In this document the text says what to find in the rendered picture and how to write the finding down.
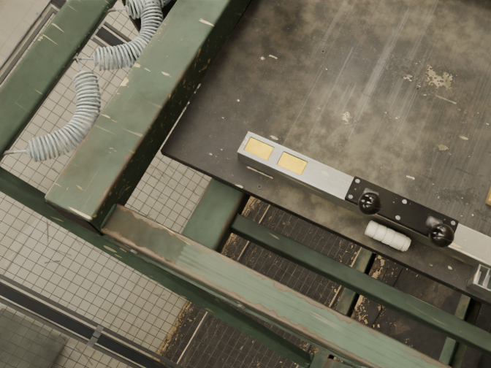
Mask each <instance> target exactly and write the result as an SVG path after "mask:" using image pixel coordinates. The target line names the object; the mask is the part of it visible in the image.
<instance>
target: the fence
mask: <svg viewBox="0 0 491 368"><path fill-rule="evenodd" d="M250 138H253V139H256V140H258V141H260V142H263V143H265V144H266V145H269V146H271V147H274V149H273V151H272V153H271V155H270V157H269V158H268V160H265V159H263V158H260V157H258V156H255V155H254V154H252V153H249V152H247V151H245V150H244V149H245V147H246V145H247V144H248V141H249V139H250ZM283 152H285V153H288V154H289V155H291V156H294V157H296V158H299V159H301V160H303V161H306V162H307V165H306V167H305V169H304V171H303V173H302V175H299V174H296V173H294V172H292V171H289V170H288V169H285V168H283V167H281V166H279V165H277V164H278V162H279V160H280V158H281V156H282V154H283ZM237 159H238V161H242V162H243V163H245V164H247V165H250V166H252V167H254V168H257V169H259V170H261V171H263V172H266V173H268V174H269V175H272V176H274V177H277V178H278V179H281V180H283V181H285V182H288V183H290V184H292V185H295V186H297V187H298V188H301V189H303V190H305V191H307V192H309V193H312V194H314V195H316V196H319V197H321V198H323V199H326V200H327V201H329V202H332V203H334V204H336V205H338V206H340V207H343V208H345V209H347V210H350V211H352V212H354V213H356V214H358V215H361V216H362V217H365V218H367V219H369V220H372V221H375V222H377V223H379V224H381V225H383V226H386V227H387V228H390V229H393V230H395V231H397V232H400V233H401V234H404V235H406V236H407V237H410V238H411V239H414V240H416V241H418V242H421V243H422V244H424V245H427V246H429V247H431V248H434V249H436V250H438V251H441V252H442V253H445V254H446V255H449V256H451V257H453V258H456V259H458V260H460V261H463V262H465V263H467V264H469V265H471V266H473V267H474V266H476V265H477V264H481V265H484V266H486V267H488V268H490V269H491V237H488V236H487V235H484V234H482V233H480V232H477V231H475V230H473V229H470V228H468V227H466V226H464V225H461V224H459V223H458V226H457V229H456V232H455V234H454V241H453V242H452V244H451V245H449V246H447V247H445V248H439V247H436V246H434V244H432V242H431V241H430V239H429V237H426V236H424V235H422V234H420V233H417V232H415V231H413V230H411V229H408V228H406V227H405V226H401V225H400V224H398V223H395V222H393V221H391V220H388V219H386V218H384V217H381V216H380V215H377V214H375V215H366V214H364V213H362V212H361V211H360V209H359V206H357V205H355V204H352V203H351V202H348V201H346V200H345V196H346V194H347V192H348V189H349V187H350V185H351V182H352V180H353V179H354V178H353V177H352V176H350V175H347V174H345V173H343V172H340V171H338V170H337V169H333V168H332V167H329V166H327V165H325V164H322V163H320V162H318V161H315V160H313V159H311V158H309V157H307V156H304V155H302V154H299V153H297V152H295V151H293V150H290V149H288V148H286V147H284V146H281V145H279V144H277V143H274V142H272V141H270V140H268V139H265V138H263V137H261V136H259V135H256V134H254V133H251V132H250V131H249V132H248V133H247V134H246V136H245V139H244V140H243V142H242V144H241V146H240V147H239V149H238V151H237Z"/></svg>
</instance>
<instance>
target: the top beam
mask: <svg viewBox="0 0 491 368"><path fill-rule="evenodd" d="M249 2H250V0H177V1H176V2H175V4H174V6H173V7H172V9H171V10H170V12H169V13H168V15H167V16H166V18H165V19H164V21H163V22H162V24H161V25H160V26H159V28H158V29H157V31H156V33H155V34H154V35H153V37H152V38H151V40H150V42H149V43H148V44H147V46H146V47H145V49H144V50H143V52H142V53H141V55H140V57H139V58H138V59H137V60H136V62H135V63H134V65H133V67H132V68H131V69H130V71H129V73H128V74H127V76H126V77H125V78H124V80H123V82H122V83H121V84H120V86H119V87H118V89H117V90H116V92H115V93H114V94H113V96H112V98H111V99H110V100H109V102H108V103H107V105H106V107H105V108H104V109H103V111H102V113H101V114H100V116H99V117H98V118H97V119H96V121H95V123H94V124H93V125H92V127H91V129H90V130H89V132H88V133H87V134H86V136H85V138H84V139H83V141H82V142H81V143H80V145H79V147H78V148H77V149H76V151H75V152H74V154H73V155H72V157H71V158H70V160H69V161H68V163H67V164H66V166H65V167H64V169H63V170H62V172H61V174H60V175H59V176H58V177H57V179H56V181H55V182H54V184H53V185H52V186H51V188H50V190H49V191H48V192H47V194H46V195H45V199H46V203H48V204H49V205H50V206H51V207H52V208H53V209H54V210H56V211H57V212H58V213H60V214H61V215H62V216H64V217H65V218H67V219H69V220H71V221H73V222H75V223H77V224H79V225H81V226H83V227H85V228H87V229H89V230H91V231H93V232H94V233H96V234H98V235H100V236H103V235H106V234H104V233H102V232H101V228H100V226H101V224H102V222H103V220H104V219H105V218H106V216H107V214H108V212H109V211H110V209H111V208H112V206H113V205H114V204H117V203H118V201H119V202H120V203H121V204H122V205H123V206H125V204H126V203H127V201H128V200H129V197H130V196H131V195H132V193H133V191H134V190H135V188H136V187H137V185H138V183H139V181H140V180H141V178H142V176H143V175H144V174H145V172H146V170H147V168H148V167H149V165H150V164H151V162H152V160H153V159H154V157H155V155H156V154H157V152H158V151H159V149H160V147H161V146H162V144H163V142H164V141H165V139H166V138H167V136H168V134H169V133H170V131H171V129H172V127H173V126H174V125H175V123H176V121H177V119H178V118H179V116H180V114H181V113H182V111H183V110H184V108H185V106H186V105H187V104H188V102H189V100H190V98H191V97H192V95H193V93H194V92H195V90H196V89H197V87H198V85H199V84H200V82H201V81H202V78H203V77H204V76H205V74H206V72H207V70H208V69H209V68H210V65H211V64H212V62H213V61H214V59H215V58H216V56H217V55H218V52H219V51H220V49H221V48H222V46H223V45H224V43H225V41H226V40H227V38H228V36H229V35H230V33H231V32H232V29H233V28H234V27H235V25H236V23H237V22H238V20H239V19H240V16H241V15H242V14H243V12H244V10H245V9H246V7H247V6H248V3H249Z"/></svg>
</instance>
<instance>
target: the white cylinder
mask: <svg viewBox="0 0 491 368"><path fill-rule="evenodd" d="M365 235H367V236H369V237H373V238H374V239H376V240H378V241H381V242H383V243H384V244H386V245H389V246H391V247H393V248H395V249H398V250H401V251H407V250H408V247H409V245H410V244H411V240H410V238H409V237H407V236H406V235H404V234H401V233H400V232H397V231H395V230H393V229H390V228H387V227H386V226H383V225H381V224H378V223H377V222H375V221H370V222H369V224H368V226H367V228H366V230H365Z"/></svg>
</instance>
